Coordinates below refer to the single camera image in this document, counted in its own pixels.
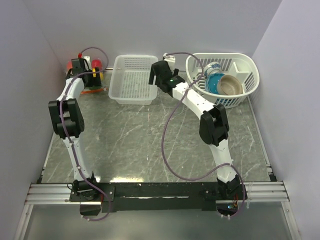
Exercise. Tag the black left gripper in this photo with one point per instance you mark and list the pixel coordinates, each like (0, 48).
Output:
(95, 81)

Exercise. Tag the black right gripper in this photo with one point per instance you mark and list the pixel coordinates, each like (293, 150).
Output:
(151, 77)

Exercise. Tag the clear zip top bag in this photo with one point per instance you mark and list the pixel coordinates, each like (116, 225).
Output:
(86, 90)

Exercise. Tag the white perforated plastic tray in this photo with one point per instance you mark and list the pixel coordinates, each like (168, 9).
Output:
(129, 83)

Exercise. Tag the yellow fake lemon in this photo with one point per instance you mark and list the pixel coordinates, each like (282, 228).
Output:
(94, 72)

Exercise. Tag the red fake apple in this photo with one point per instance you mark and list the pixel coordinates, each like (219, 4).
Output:
(96, 63)

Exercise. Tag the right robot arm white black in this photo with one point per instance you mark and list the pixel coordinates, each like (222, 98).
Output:
(213, 125)

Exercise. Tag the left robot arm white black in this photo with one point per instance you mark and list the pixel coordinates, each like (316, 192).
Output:
(68, 123)

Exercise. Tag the teal bowl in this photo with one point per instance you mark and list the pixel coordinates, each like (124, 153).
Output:
(211, 83)

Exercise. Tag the blue white porcelain cup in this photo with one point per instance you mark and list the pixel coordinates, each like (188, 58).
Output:
(212, 68)

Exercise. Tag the white oval dish basket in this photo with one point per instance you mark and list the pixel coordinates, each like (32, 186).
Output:
(238, 65)

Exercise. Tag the beige ceramic bowl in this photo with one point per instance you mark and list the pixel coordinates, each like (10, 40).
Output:
(229, 86)

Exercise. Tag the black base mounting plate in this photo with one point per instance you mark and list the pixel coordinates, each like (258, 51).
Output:
(146, 196)

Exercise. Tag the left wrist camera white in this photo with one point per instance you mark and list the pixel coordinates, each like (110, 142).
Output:
(86, 57)

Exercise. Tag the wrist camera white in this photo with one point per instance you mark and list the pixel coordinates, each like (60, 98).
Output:
(86, 57)
(169, 58)

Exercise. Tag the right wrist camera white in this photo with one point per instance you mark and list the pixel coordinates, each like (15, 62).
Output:
(169, 58)

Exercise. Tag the aluminium rail frame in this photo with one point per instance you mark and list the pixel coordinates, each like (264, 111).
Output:
(123, 146)

